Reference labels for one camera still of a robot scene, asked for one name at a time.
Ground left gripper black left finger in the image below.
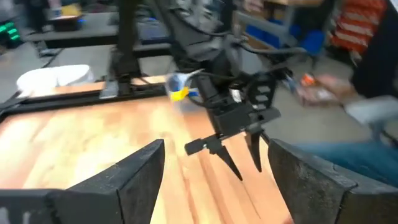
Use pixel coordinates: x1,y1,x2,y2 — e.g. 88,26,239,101
0,138,166,224

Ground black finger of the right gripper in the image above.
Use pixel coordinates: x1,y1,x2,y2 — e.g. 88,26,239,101
215,144,244,182
245,130,264,174

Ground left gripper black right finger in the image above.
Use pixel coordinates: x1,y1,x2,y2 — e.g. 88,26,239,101
268,138,398,224

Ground blue ramen pack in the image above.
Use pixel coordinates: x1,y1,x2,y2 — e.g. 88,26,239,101
167,73,200,103

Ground clear plastic container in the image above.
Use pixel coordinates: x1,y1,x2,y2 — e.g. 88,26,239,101
164,70,203,105

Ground person's hand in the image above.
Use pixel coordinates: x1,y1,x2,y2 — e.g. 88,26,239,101
312,73,358,102

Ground blue storage bin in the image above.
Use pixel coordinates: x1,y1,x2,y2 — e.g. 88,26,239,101
245,23,326,57

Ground white bag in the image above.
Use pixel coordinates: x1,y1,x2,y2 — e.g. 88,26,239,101
16,63,95,96

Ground person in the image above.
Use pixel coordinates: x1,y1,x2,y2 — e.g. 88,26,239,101
292,0,398,189

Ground orange white striped boxes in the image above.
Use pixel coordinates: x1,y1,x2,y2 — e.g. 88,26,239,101
329,0,388,55

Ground black workbench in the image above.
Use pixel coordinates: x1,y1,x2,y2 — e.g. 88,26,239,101
26,12,119,49

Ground yellow box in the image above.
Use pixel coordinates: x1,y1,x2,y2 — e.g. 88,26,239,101
60,3,81,16

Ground device with green lights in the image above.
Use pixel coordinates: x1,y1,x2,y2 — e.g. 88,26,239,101
0,21,21,43

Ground black aluminium table frame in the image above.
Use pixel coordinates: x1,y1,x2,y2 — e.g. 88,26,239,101
0,83,169,124

